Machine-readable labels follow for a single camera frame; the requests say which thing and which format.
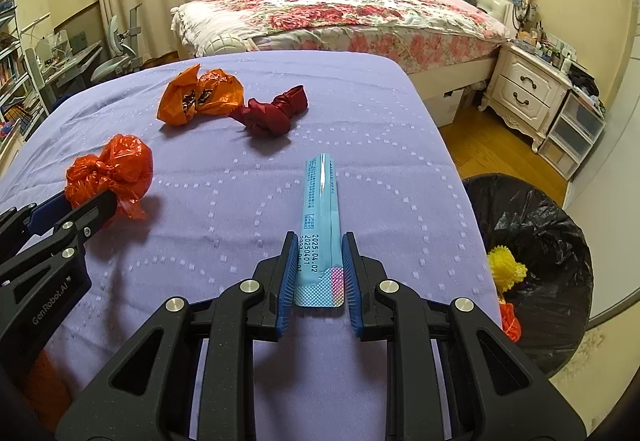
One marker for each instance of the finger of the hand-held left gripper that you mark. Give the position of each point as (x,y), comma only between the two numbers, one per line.
(47,213)
(95,216)

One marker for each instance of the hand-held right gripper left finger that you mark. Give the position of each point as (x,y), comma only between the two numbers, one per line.
(286,291)

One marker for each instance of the black-bag trash bin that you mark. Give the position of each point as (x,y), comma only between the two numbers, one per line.
(545,231)

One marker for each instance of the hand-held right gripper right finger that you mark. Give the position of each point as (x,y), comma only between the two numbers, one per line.
(350,291)

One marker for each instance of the bookshelf with books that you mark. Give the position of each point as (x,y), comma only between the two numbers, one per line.
(12,81)

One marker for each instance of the grey desk chair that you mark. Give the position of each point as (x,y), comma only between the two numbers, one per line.
(115,56)

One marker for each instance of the purple table cover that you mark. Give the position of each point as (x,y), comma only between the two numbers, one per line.
(210,201)

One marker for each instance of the plastic drawer unit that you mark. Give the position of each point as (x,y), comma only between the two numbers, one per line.
(572,136)

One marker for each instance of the grey study desk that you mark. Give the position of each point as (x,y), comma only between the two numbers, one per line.
(70,66)

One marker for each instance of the dark red plastic bag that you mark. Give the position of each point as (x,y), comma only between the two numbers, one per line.
(270,116)

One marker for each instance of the teal plastic packet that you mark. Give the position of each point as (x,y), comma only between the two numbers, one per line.
(320,201)

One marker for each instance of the group of nightstand bottles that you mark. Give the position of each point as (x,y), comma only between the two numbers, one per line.
(545,48)

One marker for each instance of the red-orange plastic bag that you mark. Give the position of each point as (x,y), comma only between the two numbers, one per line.
(115,166)

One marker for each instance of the orange foam net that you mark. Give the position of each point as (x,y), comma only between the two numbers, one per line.
(510,323)

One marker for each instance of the floral quilt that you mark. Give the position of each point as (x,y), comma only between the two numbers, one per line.
(325,11)

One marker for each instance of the dark clothes pile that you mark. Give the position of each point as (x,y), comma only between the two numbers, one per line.
(585,86)

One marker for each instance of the yellow foam net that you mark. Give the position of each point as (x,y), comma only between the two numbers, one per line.
(507,268)

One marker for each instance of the white nightstand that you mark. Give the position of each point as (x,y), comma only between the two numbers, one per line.
(525,86)

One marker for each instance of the white storage box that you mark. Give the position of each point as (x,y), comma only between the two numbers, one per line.
(452,108)

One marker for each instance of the orange plastic bag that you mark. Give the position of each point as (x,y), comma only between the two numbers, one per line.
(175,101)

